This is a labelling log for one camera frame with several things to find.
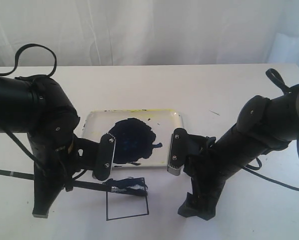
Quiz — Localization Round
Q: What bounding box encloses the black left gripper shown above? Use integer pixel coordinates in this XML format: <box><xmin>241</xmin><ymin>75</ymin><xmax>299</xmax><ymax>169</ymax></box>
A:
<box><xmin>31</xmin><ymin>133</ymin><xmax>100</xmax><ymax>217</ymax></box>

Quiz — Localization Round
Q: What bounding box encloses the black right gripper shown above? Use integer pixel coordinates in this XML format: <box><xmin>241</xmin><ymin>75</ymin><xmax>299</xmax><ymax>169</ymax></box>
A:
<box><xmin>178</xmin><ymin>134</ymin><xmax>225</xmax><ymax>221</ymax></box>

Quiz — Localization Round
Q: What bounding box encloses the black paintbrush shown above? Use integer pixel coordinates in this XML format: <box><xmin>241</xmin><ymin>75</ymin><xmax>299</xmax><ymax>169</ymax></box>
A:
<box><xmin>0</xmin><ymin>169</ymin><xmax>148</xmax><ymax>197</ymax></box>

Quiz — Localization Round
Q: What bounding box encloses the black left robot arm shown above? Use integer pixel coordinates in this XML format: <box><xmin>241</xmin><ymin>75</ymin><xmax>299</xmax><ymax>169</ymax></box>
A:
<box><xmin>0</xmin><ymin>73</ymin><xmax>99</xmax><ymax>218</ymax></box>

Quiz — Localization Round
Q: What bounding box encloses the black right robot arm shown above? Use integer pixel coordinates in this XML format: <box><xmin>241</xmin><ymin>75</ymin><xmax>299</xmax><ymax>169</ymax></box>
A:
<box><xmin>175</xmin><ymin>84</ymin><xmax>299</xmax><ymax>220</ymax></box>

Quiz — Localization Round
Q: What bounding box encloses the white paint tray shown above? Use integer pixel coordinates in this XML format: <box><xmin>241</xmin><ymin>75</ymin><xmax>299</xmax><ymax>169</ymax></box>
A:
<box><xmin>81</xmin><ymin>109</ymin><xmax>184</xmax><ymax>168</ymax></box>

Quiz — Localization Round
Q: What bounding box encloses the white backdrop curtain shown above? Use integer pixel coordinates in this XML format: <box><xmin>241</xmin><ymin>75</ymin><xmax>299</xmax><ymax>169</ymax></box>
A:
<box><xmin>0</xmin><ymin>0</ymin><xmax>299</xmax><ymax>67</ymax></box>

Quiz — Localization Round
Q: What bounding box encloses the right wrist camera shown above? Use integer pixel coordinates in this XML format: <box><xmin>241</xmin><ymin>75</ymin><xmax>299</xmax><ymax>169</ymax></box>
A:
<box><xmin>167</xmin><ymin>127</ymin><xmax>189</xmax><ymax>176</ymax></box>

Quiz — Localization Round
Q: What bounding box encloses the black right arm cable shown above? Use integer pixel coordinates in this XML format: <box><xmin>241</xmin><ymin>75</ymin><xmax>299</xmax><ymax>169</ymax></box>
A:
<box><xmin>241</xmin><ymin>129</ymin><xmax>299</xmax><ymax>195</ymax></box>

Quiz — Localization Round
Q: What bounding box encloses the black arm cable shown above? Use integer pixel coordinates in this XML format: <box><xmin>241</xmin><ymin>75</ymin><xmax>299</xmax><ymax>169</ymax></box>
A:
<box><xmin>241</xmin><ymin>129</ymin><xmax>299</xmax><ymax>195</ymax></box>
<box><xmin>0</xmin><ymin>43</ymin><xmax>58</xmax><ymax>77</ymax></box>

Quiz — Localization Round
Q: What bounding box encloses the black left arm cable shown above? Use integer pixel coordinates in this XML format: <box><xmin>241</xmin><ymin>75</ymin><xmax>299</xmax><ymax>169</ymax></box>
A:
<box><xmin>0</xmin><ymin>43</ymin><xmax>58</xmax><ymax>77</ymax></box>

